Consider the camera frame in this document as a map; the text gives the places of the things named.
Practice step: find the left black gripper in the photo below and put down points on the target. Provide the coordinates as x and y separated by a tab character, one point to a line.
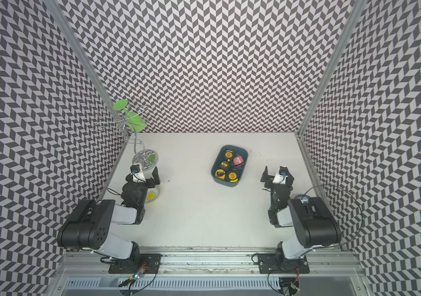
156	181

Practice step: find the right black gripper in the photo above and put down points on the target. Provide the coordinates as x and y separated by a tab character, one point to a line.
268	177

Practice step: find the pink red tape measure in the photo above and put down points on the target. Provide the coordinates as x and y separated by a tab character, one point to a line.
238	160

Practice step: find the dark teal storage box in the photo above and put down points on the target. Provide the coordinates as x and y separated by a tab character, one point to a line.
220	158

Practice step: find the small black yellow tape measure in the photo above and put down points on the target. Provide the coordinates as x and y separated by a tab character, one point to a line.
228	155

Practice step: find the yellow black square tape measure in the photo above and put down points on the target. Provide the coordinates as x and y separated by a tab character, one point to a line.
220	174

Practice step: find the black yellow round tape measure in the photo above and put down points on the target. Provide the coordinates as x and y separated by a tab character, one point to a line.
225	165

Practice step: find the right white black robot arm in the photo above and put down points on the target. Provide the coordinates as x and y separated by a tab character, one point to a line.
313	223

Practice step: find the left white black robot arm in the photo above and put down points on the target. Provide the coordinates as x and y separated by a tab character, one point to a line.
88	227

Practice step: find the glass bowl yellow flower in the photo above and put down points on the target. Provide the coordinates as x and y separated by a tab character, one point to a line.
153	194

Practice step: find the blue white patterned plate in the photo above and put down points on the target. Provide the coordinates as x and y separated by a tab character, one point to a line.
301	197

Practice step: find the metal wire stand green leaves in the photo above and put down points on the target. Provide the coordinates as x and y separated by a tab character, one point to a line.
129	125

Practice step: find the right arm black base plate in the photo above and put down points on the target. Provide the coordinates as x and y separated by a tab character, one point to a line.
279	264

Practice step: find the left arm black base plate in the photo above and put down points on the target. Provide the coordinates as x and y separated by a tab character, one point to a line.
145	263

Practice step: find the aluminium front rail frame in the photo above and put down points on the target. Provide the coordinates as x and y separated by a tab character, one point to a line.
207	271

